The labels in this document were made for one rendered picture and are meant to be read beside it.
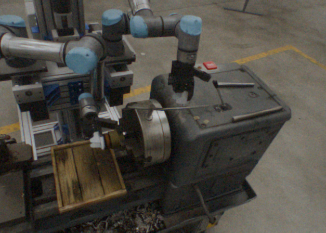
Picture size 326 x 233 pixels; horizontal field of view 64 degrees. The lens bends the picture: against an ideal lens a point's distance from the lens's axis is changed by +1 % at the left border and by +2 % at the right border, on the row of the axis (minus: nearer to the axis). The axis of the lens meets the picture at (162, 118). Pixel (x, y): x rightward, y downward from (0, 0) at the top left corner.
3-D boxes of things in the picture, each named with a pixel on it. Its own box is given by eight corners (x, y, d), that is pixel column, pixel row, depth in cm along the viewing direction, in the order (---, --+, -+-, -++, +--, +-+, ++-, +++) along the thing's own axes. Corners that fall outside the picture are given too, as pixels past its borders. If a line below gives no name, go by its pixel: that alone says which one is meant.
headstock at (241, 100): (223, 106, 182) (243, 59, 155) (265, 160, 153) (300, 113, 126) (142, 122, 161) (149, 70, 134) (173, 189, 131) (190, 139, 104)
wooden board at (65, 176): (108, 139, 148) (108, 134, 145) (126, 195, 126) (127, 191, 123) (51, 151, 137) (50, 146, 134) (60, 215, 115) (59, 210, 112)
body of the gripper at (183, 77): (167, 86, 106) (169, 57, 99) (185, 83, 109) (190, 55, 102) (175, 94, 100) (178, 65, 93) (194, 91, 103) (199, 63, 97)
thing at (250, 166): (195, 174, 243) (223, 106, 182) (221, 223, 214) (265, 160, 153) (133, 192, 221) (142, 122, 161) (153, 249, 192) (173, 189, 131)
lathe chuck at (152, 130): (137, 120, 147) (147, 86, 121) (155, 172, 134) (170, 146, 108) (121, 123, 144) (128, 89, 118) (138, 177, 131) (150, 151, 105)
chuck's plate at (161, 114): (143, 119, 149) (154, 85, 123) (161, 170, 135) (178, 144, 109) (137, 120, 147) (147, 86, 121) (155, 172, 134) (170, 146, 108)
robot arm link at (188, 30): (196, 13, 94) (207, 20, 88) (191, 43, 100) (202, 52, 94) (175, 14, 91) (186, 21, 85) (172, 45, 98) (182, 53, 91)
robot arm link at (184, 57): (191, 44, 100) (202, 52, 94) (190, 56, 102) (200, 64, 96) (173, 46, 97) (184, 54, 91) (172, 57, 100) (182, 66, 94)
